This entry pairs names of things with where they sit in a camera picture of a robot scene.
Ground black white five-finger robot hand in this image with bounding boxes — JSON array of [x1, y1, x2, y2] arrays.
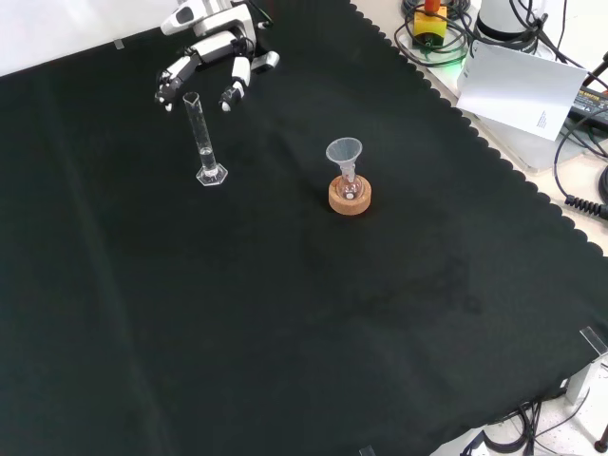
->
[[154, 0, 282, 114]]

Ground clear plastic funnel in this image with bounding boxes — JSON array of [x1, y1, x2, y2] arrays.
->
[[325, 137, 365, 180]]

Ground clear glass graduated cylinder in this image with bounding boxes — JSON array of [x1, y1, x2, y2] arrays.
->
[[182, 91, 231, 188]]

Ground black coiled cable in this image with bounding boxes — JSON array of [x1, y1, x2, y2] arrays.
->
[[552, 118, 608, 219]]

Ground small glass round-bottom flask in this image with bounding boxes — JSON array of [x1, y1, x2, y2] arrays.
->
[[335, 170, 364, 201]]

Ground cork ring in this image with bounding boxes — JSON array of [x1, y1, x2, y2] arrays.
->
[[327, 174, 372, 217]]

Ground yellow stop button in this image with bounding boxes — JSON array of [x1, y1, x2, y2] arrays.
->
[[411, 0, 450, 51]]

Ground white paper sheet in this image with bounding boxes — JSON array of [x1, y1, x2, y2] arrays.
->
[[456, 39, 590, 143]]

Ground black bench cloth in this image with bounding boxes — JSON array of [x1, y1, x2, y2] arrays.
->
[[0, 0, 608, 456]]

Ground silver metal bracket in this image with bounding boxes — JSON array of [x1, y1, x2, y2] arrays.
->
[[563, 353, 608, 406]]

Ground black floor cables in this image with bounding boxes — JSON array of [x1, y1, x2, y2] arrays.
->
[[459, 397, 608, 456]]

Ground black power adapter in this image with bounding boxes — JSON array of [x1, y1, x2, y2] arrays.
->
[[566, 86, 608, 125]]

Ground pale base plate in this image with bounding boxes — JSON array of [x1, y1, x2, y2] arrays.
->
[[394, 21, 567, 175]]

